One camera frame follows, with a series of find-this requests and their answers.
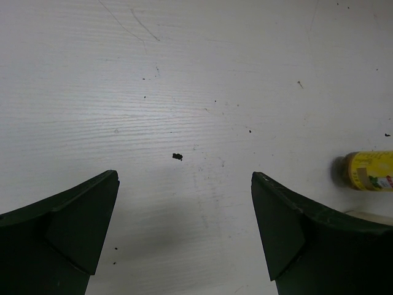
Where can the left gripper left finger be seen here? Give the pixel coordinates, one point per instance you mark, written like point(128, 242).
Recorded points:
point(53, 246)

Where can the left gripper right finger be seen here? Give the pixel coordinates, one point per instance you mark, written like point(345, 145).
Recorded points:
point(313, 249)

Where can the white powder jar black cap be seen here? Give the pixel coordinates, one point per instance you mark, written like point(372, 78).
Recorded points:
point(371, 217)

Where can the front yellow label bottle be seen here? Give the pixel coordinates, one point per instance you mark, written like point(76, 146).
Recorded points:
point(364, 171)

